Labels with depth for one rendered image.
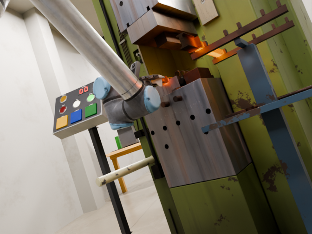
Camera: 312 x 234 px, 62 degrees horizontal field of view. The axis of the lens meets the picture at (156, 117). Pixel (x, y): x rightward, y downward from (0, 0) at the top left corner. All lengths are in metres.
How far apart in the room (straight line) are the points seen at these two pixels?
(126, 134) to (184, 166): 3.51
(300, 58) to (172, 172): 0.96
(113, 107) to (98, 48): 0.25
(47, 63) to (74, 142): 1.49
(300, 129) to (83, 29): 0.95
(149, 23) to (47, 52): 3.80
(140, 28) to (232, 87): 0.58
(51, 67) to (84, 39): 4.15
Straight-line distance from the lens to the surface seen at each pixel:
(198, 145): 1.21
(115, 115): 0.97
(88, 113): 1.51
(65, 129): 1.58
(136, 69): 1.16
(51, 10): 0.84
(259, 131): 1.30
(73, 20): 0.83
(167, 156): 1.32
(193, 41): 0.87
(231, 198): 1.22
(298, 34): 1.70
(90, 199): 4.66
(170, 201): 1.68
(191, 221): 1.38
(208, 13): 1.38
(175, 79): 1.30
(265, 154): 1.32
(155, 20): 1.40
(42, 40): 5.19
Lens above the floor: 0.71
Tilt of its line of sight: 6 degrees up
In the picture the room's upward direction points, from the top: 19 degrees counter-clockwise
